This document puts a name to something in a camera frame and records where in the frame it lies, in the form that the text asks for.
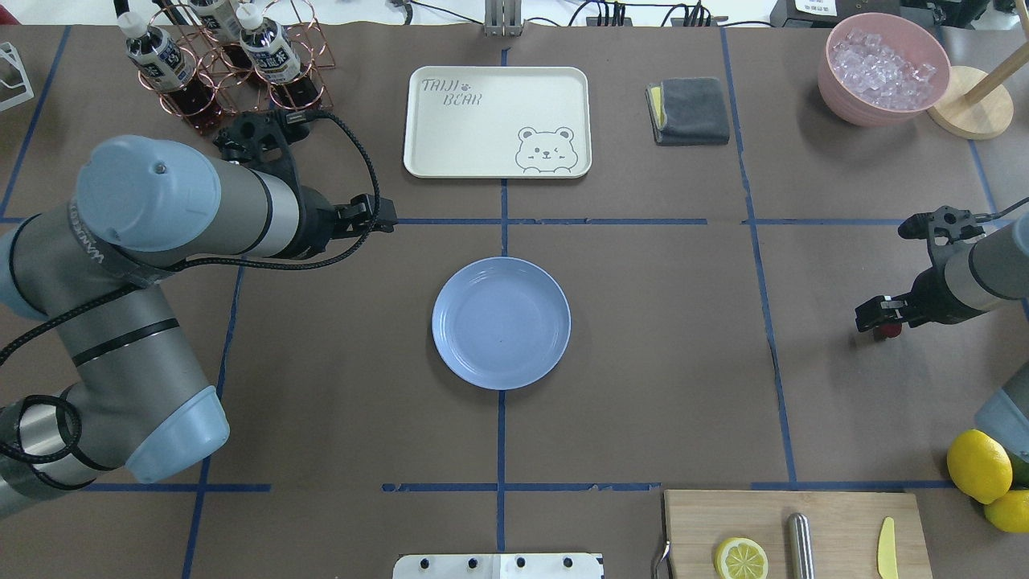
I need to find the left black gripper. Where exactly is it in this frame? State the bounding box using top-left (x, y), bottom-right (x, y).
top-left (214, 109), bottom-right (398, 260)

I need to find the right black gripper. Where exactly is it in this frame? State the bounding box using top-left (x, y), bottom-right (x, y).
top-left (854, 206), bottom-right (988, 333)

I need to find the red strawberry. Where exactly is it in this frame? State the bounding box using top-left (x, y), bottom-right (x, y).
top-left (872, 323), bottom-right (904, 341)

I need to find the blue plate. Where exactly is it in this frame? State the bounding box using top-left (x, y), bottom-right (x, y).
top-left (430, 257), bottom-right (572, 391)

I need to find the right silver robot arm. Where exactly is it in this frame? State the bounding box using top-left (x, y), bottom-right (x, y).
top-left (854, 205), bottom-right (1028, 334)

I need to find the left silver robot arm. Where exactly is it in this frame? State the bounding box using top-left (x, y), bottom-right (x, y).
top-left (1, 109), bottom-right (397, 517)

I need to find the cream bear tray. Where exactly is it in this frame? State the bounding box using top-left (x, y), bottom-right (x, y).
top-left (402, 66), bottom-right (592, 179)

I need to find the yellow lemon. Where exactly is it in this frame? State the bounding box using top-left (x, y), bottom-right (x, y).
top-left (947, 429), bottom-right (1013, 505)
top-left (982, 490), bottom-right (1028, 534)

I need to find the dark drink bottle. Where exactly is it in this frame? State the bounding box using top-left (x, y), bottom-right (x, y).
top-left (117, 11), bottom-right (222, 134)
top-left (236, 2), bottom-right (322, 110)
top-left (187, 1), bottom-right (262, 88)

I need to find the green lime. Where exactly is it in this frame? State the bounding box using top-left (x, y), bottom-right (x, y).
top-left (1008, 454), bottom-right (1029, 490)

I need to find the wooden cutting board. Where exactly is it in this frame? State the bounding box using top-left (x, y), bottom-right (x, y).
top-left (653, 488), bottom-right (935, 579)

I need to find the wooden cup stand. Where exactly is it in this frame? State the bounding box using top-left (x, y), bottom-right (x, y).
top-left (929, 43), bottom-right (1028, 140)

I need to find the pink bowl of ice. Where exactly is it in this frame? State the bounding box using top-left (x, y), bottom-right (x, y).
top-left (818, 12), bottom-right (951, 126)

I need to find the yellow plastic knife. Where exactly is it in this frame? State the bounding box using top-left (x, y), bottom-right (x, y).
top-left (877, 516), bottom-right (898, 579)

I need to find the steel muddler rod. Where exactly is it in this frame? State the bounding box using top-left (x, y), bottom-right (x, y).
top-left (786, 512), bottom-right (816, 578)

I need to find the grey folded cloth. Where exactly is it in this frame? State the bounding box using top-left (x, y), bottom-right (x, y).
top-left (646, 77), bottom-right (730, 146)

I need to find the lemon half slice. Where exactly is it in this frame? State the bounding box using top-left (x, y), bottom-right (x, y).
top-left (713, 536), bottom-right (769, 578)

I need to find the copper wire bottle rack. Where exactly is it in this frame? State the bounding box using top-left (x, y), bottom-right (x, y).
top-left (138, 1), bottom-right (335, 134)

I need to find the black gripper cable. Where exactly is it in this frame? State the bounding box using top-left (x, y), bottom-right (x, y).
top-left (0, 109), bottom-right (382, 491)

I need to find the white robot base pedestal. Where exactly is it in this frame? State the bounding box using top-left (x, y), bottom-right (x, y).
top-left (392, 552), bottom-right (605, 578)

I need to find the white wire cup rack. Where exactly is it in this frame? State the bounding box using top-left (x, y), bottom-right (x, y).
top-left (1, 43), bottom-right (35, 113)

